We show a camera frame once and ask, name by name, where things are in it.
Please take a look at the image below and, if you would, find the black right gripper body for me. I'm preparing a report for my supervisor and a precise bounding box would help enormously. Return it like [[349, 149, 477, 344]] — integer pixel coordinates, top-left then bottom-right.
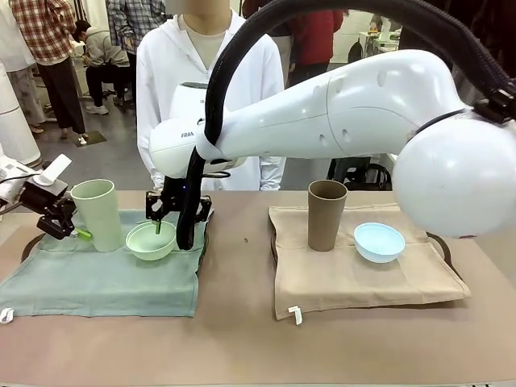
[[160, 176, 189, 221]]

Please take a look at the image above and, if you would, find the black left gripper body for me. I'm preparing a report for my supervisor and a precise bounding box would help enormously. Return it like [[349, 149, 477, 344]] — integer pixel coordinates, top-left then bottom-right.
[[20, 180, 77, 222]]

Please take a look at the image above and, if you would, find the tall light green cup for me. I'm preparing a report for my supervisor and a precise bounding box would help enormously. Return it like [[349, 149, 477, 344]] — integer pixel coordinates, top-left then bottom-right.
[[70, 179, 123, 253]]

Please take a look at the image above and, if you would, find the light green bowl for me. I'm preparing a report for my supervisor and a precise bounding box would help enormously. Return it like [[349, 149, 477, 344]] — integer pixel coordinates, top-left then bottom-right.
[[125, 220, 177, 261]]

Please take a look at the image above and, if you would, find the teal green cloth mat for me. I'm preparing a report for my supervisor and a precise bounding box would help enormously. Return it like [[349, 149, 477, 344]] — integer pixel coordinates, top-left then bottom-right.
[[0, 209, 210, 323]]

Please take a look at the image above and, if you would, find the tall brown cup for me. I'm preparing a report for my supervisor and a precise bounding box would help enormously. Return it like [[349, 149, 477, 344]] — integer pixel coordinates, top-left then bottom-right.
[[307, 179, 348, 252]]

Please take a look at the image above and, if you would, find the beige cloth mat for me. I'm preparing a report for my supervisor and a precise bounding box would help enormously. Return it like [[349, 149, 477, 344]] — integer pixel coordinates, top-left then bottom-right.
[[268, 202, 472, 326]]

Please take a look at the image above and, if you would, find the light blue bowl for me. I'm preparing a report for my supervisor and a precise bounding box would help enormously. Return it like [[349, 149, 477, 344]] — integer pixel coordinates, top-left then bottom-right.
[[353, 222, 406, 264]]

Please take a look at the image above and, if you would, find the person's left forearm white sleeve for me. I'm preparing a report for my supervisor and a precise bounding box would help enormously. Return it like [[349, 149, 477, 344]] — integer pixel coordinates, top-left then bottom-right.
[[260, 156, 286, 192]]

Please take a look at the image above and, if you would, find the person's right forearm white sleeve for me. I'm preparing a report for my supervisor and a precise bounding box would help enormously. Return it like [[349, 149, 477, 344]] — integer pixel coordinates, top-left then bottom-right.
[[136, 120, 166, 190]]

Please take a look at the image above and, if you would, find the dark floor plate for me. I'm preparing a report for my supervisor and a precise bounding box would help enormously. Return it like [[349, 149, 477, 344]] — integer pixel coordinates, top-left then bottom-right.
[[70, 129, 108, 147]]

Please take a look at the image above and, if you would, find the white cylindrical air purifier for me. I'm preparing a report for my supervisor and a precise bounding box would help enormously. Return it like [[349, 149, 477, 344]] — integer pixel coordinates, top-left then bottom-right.
[[0, 60, 43, 167]]

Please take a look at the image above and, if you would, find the person in white hoodie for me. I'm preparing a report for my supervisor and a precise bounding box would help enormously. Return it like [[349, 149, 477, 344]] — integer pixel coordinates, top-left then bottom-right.
[[135, 7, 286, 192]]

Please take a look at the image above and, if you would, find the dark plastic stool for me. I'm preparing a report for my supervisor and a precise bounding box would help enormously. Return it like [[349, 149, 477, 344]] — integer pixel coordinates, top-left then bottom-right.
[[328, 156, 372, 183]]

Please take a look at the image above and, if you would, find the seated person grey hoodie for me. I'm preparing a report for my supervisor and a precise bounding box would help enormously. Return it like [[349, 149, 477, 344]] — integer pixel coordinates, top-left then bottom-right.
[[74, 19, 132, 116]]

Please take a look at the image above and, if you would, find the person in red plaid shirt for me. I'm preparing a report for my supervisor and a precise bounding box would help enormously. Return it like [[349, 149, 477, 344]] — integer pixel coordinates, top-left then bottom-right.
[[8, 0, 88, 140]]

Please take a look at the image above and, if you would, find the black bag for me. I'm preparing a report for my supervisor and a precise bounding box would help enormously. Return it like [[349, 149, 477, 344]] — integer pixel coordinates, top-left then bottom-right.
[[354, 163, 394, 192]]

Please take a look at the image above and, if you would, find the person in blue plaid shirt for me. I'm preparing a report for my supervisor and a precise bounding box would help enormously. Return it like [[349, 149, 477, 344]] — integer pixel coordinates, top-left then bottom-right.
[[106, 0, 178, 118]]

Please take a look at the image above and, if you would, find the person in red jacket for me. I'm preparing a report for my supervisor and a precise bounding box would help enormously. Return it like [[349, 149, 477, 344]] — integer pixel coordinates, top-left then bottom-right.
[[286, 7, 344, 86]]

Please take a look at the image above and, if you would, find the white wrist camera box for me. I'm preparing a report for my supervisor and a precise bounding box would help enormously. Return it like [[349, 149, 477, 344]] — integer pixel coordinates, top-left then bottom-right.
[[34, 155, 73, 187]]

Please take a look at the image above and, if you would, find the dark brown handled tray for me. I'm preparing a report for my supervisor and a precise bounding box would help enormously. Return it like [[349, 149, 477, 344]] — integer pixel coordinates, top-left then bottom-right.
[[269, 227, 464, 308], [19, 209, 211, 279]]

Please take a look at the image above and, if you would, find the black corrugated cable hose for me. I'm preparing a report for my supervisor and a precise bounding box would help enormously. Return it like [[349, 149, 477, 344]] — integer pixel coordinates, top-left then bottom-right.
[[176, 6, 516, 251]]

